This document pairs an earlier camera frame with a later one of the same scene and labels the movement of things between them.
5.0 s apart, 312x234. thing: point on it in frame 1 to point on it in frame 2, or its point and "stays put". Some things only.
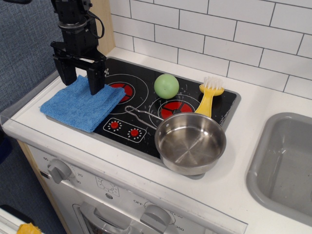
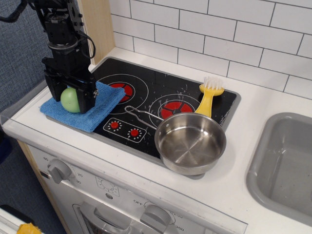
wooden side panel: [101, 8] stays put
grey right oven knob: [156, 218] stays put
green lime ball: [166, 86] to [69, 100]
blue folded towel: [75, 105] stays put
